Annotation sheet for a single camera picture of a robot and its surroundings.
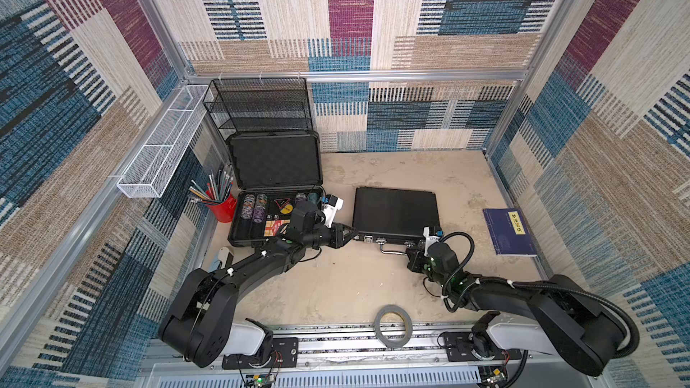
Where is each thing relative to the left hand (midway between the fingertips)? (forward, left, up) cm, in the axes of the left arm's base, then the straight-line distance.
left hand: (357, 232), depth 82 cm
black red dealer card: (+20, +28, -11) cm, 36 cm away
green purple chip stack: (+15, +35, -10) cm, 39 cm away
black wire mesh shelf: (+50, +35, +12) cm, 62 cm away
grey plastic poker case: (+26, +31, -1) cm, 41 cm away
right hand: (-1, -18, -12) cm, 22 cm away
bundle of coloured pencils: (+20, +49, -2) cm, 53 cm away
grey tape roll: (-23, -5, -12) cm, 26 cm away
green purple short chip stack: (+21, +20, -9) cm, 30 cm away
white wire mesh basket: (+8, +54, +20) cm, 58 cm away
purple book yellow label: (+6, -54, -13) cm, 56 cm away
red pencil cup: (+14, +46, -8) cm, 49 cm away
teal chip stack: (+20, +16, -9) cm, 27 cm away
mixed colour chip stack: (+17, +39, -9) cm, 44 cm away
